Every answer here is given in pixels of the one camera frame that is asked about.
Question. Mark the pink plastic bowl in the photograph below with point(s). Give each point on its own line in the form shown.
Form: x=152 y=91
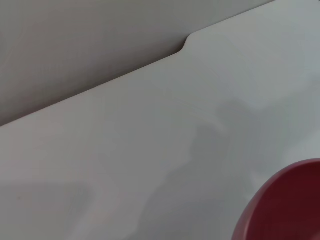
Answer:
x=287 y=205

